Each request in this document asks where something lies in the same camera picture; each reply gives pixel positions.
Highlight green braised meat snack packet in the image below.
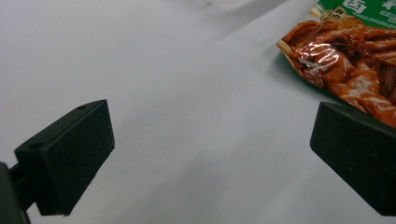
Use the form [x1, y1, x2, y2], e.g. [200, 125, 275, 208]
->
[276, 0, 396, 129]

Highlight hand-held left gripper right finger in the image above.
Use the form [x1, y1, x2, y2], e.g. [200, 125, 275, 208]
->
[309, 101, 396, 217]

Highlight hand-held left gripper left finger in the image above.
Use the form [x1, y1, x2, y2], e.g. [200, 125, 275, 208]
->
[8, 99, 116, 217]

